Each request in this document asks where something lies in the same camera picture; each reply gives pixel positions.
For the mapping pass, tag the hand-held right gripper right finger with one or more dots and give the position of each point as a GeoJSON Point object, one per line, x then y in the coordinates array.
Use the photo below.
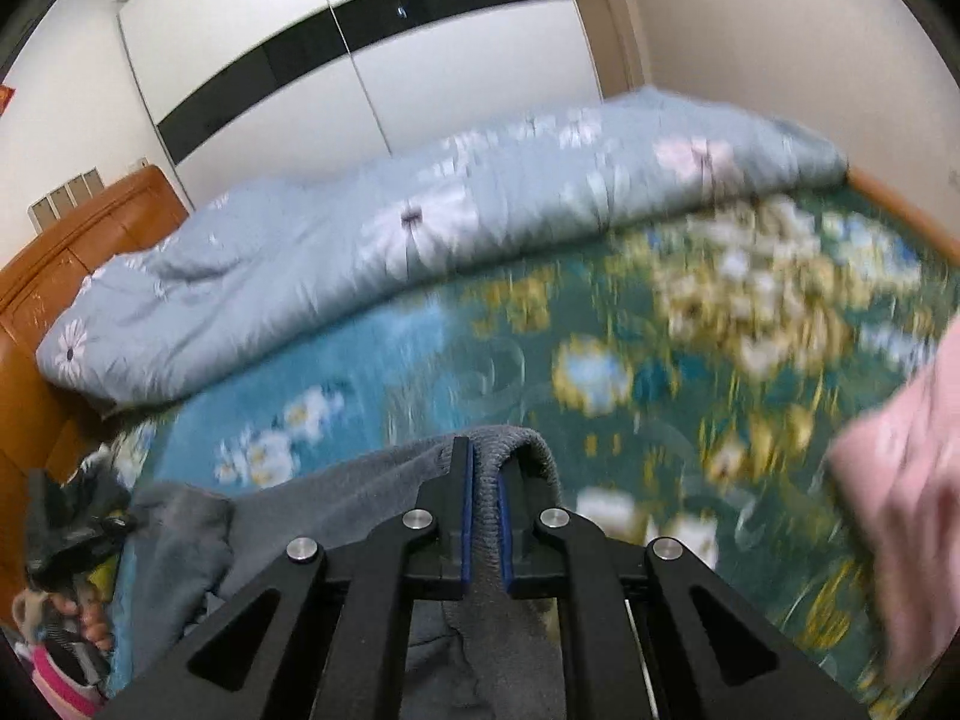
{"type": "Point", "coordinates": [505, 540]}

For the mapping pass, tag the pink cloth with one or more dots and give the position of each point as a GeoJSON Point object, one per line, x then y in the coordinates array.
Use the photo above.
{"type": "Point", "coordinates": [907, 465]}

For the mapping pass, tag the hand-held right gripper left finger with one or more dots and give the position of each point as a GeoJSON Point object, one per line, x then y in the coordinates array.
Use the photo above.
{"type": "Point", "coordinates": [466, 540]}

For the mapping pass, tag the wooden headboard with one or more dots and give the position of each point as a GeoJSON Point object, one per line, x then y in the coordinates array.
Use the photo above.
{"type": "Point", "coordinates": [30, 300]}

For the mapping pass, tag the person's left hand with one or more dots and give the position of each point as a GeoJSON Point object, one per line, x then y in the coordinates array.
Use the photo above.
{"type": "Point", "coordinates": [94, 622]}

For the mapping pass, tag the person's left forearm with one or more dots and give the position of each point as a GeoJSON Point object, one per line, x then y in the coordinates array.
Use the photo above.
{"type": "Point", "coordinates": [64, 682]}

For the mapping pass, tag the grey wall switch panel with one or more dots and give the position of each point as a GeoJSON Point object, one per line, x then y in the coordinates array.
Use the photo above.
{"type": "Point", "coordinates": [64, 199]}

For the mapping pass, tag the green floral bed sheet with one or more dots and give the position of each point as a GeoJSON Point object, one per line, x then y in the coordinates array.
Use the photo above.
{"type": "Point", "coordinates": [465, 360]}

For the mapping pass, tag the wooden bed side rail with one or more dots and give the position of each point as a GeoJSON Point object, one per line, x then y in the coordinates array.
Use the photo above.
{"type": "Point", "coordinates": [907, 214]}

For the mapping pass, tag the light blue floral quilt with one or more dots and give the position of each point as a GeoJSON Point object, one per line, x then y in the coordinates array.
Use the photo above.
{"type": "Point", "coordinates": [300, 270]}

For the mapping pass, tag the grey knit garment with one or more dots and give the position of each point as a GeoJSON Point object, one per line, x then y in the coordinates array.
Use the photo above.
{"type": "Point", "coordinates": [360, 480]}

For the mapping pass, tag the white wardrobe with black band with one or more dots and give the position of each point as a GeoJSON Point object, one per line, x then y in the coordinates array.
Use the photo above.
{"type": "Point", "coordinates": [450, 52]}

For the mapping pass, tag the red wall decoration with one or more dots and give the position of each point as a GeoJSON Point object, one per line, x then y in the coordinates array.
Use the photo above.
{"type": "Point", "coordinates": [7, 99]}

